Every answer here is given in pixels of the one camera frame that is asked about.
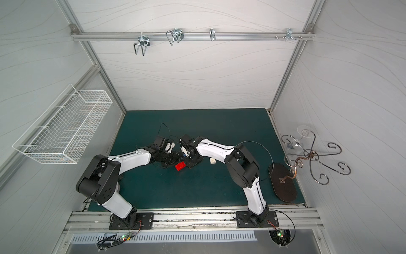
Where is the red lego brick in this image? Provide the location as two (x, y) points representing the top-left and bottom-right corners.
(175, 162), (187, 171)

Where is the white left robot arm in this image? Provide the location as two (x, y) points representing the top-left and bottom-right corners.
(76, 147), (182, 219)

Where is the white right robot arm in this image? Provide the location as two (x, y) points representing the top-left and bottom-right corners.
(179, 135), (267, 216)

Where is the green table mat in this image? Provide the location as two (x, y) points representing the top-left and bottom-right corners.
(111, 109), (284, 209)

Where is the metal curled hook stand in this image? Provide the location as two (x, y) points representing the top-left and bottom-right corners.
(279, 126), (352, 186)

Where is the dark oval stand base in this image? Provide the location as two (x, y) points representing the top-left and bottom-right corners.
(269, 163), (297, 203)

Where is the metal double hook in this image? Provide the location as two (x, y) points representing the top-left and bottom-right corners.
(133, 36), (151, 56)

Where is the white vent strip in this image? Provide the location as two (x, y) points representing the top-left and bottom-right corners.
(71, 230), (258, 244)

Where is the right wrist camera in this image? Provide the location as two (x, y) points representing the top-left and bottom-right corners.
(179, 134), (193, 157)

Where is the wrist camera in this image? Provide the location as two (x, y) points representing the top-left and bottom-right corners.
(152, 135), (175, 153)
(179, 134), (193, 157)

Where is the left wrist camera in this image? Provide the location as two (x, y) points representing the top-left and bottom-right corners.
(152, 135), (175, 153)

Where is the black camera cable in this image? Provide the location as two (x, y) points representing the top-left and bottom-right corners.
(156, 123), (173, 140)

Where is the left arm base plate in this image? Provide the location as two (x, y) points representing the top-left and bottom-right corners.
(109, 212), (154, 230)

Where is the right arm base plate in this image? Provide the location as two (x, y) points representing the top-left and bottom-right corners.
(233, 210), (280, 228)

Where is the white wire basket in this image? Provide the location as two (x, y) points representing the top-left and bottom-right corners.
(12, 84), (112, 165)

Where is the metal wire clip hook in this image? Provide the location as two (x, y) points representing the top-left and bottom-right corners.
(166, 28), (185, 46)

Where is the small metal ring hook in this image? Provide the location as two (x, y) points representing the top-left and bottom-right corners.
(209, 28), (216, 41)

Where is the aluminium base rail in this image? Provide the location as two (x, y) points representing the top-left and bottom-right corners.
(63, 205), (324, 233)

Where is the metal bracket hook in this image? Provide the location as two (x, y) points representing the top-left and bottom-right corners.
(275, 29), (303, 41)

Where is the horizontal aluminium rail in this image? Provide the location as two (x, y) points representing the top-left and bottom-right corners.
(71, 30), (315, 42)

